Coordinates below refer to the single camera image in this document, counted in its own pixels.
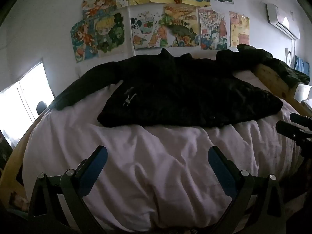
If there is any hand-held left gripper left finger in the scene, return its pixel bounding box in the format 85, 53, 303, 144
28, 146, 108, 234

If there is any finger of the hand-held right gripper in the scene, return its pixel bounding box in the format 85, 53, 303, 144
290, 113, 312, 128
276, 121, 312, 148

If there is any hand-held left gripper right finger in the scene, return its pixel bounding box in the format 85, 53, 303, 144
208, 146, 286, 234

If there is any black jacket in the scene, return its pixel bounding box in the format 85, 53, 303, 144
50, 48, 284, 129

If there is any white box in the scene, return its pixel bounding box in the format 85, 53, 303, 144
294, 83, 312, 103

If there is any blue cloth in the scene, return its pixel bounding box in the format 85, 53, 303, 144
294, 55, 310, 77

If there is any dark green garment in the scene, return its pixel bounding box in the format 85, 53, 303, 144
236, 44, 310, 87

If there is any white air conditioner pipe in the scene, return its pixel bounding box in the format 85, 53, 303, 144
284, 39, 296, 67

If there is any dark round object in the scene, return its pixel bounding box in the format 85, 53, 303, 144
36, 101, 48, 115

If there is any window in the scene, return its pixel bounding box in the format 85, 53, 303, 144
0, 62, 55, 149

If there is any white air conditioner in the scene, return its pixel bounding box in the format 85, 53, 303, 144
265, 3, 300, 40

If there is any wooden bed frame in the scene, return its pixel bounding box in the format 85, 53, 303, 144
0, 62, 312, 193

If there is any pink pigs wall poster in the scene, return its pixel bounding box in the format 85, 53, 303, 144
229, 11, 250, 48

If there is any busy town wall poster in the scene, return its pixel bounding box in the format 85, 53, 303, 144
198, 8, 228, 51

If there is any swimming girl wall poster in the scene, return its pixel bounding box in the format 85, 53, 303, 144
71, 20, 98, 63

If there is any blond figure green wall poster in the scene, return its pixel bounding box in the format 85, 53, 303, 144
93, 12, 128, 58

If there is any white wall conduit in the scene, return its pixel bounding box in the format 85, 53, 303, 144
127, 6, 134, 55

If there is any white fish wall poster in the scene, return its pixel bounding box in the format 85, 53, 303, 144
129, 5, 169, 51

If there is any yellow landscape wall poster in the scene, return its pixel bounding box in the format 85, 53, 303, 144
160, 4, 201, 47

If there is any orange-haired girl wall poster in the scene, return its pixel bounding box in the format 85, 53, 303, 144
82, 0, 117, 20

